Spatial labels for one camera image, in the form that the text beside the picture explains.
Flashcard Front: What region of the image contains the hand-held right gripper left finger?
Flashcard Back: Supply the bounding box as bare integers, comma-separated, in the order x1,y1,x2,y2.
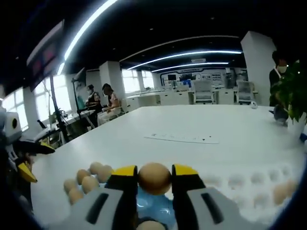
47,164,139,230

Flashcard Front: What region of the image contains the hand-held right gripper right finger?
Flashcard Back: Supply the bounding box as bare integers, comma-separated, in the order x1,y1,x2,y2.
171,163,248,230

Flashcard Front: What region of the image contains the brown egg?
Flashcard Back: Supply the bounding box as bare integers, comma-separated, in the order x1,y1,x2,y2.
81,176,99,194
68,188,84,206
138,162,172,195
76,169,91,184
137,219,166,230
90,162,104,175
99,164,116,183
63,179,78,194

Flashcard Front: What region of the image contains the blue egg tray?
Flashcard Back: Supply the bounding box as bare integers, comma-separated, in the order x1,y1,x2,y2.
95,176,178,222

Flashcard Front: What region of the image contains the group of brown eggs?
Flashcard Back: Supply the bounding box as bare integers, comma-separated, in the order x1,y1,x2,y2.
272,179,299,206

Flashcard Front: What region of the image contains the white egg carton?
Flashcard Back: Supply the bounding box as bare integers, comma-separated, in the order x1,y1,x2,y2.
201,162,303,216

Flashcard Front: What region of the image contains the person's left hand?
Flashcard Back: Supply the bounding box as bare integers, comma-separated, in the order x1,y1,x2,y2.
23,153,33,168

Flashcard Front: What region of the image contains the person's dark-clothed body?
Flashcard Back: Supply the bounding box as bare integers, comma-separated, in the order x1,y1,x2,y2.
0,165,34,216

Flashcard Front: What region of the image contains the black tripod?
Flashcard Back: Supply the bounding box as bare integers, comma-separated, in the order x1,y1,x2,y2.
47,76,69,144

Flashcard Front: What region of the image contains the white flat table strip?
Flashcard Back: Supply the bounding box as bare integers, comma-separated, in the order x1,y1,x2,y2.
143,133,219,144

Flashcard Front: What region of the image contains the black light stand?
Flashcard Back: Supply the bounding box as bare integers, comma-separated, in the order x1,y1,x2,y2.
71,68,96,127

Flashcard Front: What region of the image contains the hanging display screen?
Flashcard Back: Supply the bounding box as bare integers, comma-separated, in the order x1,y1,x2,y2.
25,19,66,86

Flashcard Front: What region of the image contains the row of white cabinets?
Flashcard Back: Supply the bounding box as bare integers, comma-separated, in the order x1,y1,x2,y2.
126,90,240,113

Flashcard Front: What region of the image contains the white mesh office chair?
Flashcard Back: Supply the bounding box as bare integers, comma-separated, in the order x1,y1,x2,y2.
193,80,215,104
236,80,255,105

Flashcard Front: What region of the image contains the dark grey gadget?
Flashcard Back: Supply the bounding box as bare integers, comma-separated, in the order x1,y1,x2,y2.
273,104,288,124

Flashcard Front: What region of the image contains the long ceiling light strip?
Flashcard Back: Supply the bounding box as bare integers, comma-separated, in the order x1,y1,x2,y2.
127,50,242,70
64,0,118,61
152,62,230,72

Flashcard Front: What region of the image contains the green plant in white pot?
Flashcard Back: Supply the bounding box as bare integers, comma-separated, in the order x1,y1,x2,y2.
271,59,307,141

